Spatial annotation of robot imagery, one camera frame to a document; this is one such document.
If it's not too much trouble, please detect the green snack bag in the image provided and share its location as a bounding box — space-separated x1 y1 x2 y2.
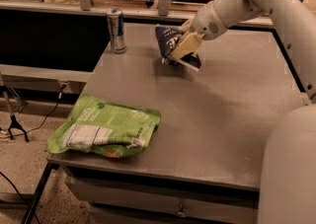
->
47 94 161 158

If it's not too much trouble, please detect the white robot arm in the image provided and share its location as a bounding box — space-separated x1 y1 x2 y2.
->
166 0 316 224

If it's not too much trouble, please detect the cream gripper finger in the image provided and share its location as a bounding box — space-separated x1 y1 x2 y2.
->
179 19 193 34
170 32 203 60

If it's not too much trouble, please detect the silver blue energy drink can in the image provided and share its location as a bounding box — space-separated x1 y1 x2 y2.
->
107 8 126 53

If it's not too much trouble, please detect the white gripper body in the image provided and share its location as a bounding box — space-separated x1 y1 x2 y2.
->
191 2 227 40

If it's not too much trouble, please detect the blue Kettle chip bag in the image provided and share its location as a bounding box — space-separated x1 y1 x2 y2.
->
155 26 201 71

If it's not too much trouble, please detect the grey table drawer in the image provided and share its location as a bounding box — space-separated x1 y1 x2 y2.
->
65 176 258 224

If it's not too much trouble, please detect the black table leg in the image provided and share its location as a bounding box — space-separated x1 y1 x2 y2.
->
21 163 59 224

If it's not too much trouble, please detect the black floor cable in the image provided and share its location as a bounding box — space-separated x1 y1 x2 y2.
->
0 170 42 224

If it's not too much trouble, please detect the black power cable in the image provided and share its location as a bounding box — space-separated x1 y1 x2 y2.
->
16 83 68 137

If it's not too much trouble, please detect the black tripod stand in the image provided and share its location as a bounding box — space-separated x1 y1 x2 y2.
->
0 73 29 142

